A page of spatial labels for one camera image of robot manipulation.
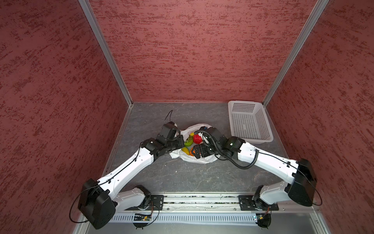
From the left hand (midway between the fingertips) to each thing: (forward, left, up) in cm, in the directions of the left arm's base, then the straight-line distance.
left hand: (184, 144), depth 79 cm
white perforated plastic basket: (+29, -49, -15) cm, 59 cm away
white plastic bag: (+4, 0, +6) cm, 7 cm away
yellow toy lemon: (+3, 0, -11) cm, 12 cm away
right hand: (-5, -8, -1) cm, 9 cm away
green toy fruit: (+7, -2, -9) cm, 11 cm away
